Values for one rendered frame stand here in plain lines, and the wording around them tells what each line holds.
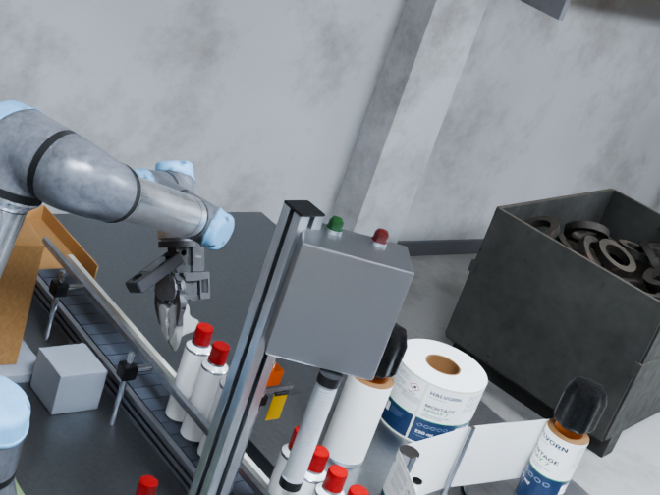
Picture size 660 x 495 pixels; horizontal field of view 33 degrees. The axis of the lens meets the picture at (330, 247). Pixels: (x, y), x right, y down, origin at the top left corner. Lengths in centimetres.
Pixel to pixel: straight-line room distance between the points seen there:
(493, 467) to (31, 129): 112
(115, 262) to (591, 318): 212
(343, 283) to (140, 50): 271
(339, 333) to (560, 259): 277
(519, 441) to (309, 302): 78
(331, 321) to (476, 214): 423
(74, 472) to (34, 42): 222
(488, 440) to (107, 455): 72
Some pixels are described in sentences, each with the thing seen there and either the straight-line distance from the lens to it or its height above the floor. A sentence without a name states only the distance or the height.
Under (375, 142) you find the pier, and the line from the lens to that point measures 492.
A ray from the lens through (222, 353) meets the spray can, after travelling 204.
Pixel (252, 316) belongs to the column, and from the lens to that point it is 170.
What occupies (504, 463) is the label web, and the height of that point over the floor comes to 96.
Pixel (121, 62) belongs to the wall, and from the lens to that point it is 420.
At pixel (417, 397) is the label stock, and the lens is 234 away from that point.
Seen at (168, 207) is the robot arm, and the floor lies 135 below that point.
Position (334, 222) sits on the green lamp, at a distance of 163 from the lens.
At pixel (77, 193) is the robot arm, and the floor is 141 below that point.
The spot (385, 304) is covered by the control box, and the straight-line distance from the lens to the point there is 162.
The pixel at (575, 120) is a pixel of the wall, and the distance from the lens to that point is 604.
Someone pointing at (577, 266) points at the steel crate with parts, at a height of 67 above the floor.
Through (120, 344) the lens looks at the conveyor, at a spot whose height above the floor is 88.
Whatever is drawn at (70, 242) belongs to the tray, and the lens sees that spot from 279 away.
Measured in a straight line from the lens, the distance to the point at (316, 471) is 187.
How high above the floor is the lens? 209
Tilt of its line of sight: 23 degrees down
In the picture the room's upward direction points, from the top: 19 degrees clockwise
